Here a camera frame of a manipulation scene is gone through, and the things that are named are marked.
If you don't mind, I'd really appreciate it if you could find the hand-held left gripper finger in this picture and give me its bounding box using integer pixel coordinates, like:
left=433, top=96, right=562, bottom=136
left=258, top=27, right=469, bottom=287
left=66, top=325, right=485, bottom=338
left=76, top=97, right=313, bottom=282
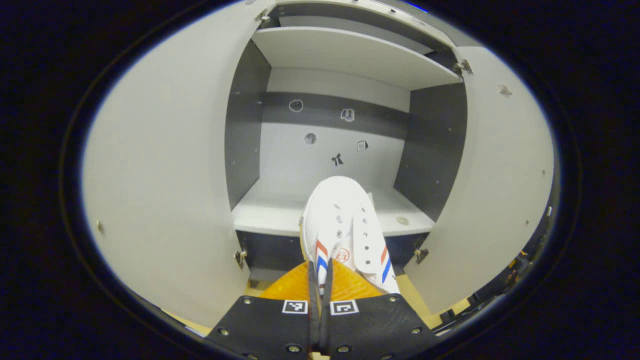
left=205, top=259, right=321, bottom=360
left=320, top=257, right=442, bottom=360

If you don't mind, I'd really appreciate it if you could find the white shoe cabinet door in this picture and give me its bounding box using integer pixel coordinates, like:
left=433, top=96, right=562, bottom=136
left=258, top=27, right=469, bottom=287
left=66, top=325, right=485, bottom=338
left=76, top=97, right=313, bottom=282
left=403, top=46, right=557, bottom=316
left=82, top=0, right=277, bottom=329

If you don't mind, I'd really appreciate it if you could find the white and grey shoe cabinet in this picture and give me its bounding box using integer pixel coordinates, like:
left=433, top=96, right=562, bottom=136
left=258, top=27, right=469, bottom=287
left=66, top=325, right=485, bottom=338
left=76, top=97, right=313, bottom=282
left=225, top=0, right=469, bottom=287

